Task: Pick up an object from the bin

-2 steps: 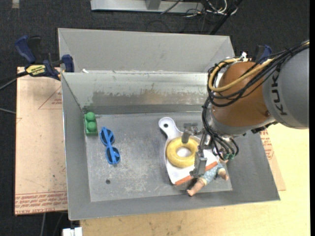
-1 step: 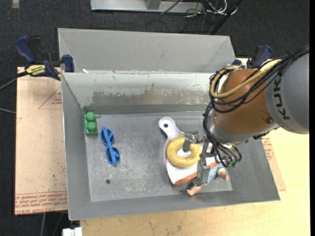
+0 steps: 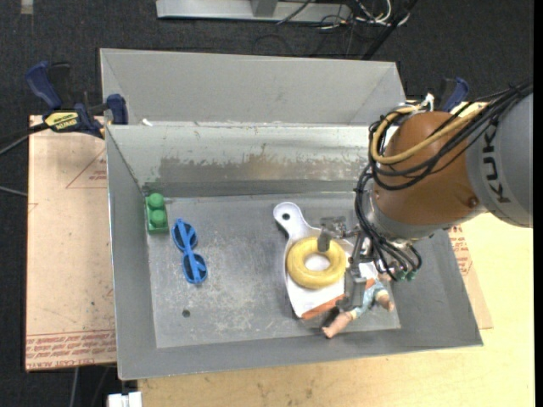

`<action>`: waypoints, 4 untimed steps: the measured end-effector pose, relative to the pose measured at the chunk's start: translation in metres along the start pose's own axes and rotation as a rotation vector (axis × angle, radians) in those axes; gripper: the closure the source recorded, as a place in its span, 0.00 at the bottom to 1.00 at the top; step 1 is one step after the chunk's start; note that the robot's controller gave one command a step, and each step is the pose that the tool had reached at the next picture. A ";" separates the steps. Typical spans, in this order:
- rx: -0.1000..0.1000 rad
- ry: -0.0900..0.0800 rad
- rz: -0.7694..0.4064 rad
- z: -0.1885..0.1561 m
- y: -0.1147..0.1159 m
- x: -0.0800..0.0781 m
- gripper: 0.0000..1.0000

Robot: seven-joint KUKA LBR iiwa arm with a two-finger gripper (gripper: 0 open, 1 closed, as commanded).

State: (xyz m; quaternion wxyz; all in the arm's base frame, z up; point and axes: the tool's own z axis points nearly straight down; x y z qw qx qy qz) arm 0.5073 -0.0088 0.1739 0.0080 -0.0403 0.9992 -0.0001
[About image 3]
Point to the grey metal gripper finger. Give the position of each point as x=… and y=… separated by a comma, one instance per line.
x=325, y=239
x=353, y=288

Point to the toy doll, light blue clothes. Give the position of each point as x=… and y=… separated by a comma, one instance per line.
x=375, y=297

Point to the white paddle board, orange edge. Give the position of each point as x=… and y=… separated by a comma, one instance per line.
x=297, y=227

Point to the grey metal bin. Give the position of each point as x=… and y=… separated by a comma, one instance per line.
x=237, y=295

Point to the blue sunglasses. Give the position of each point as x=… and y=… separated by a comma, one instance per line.
x=190, y=258

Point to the green toy brick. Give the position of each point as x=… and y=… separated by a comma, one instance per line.
x=156, y=215

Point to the brown cardboard board, red print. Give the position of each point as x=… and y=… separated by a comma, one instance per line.
x=68, y=248

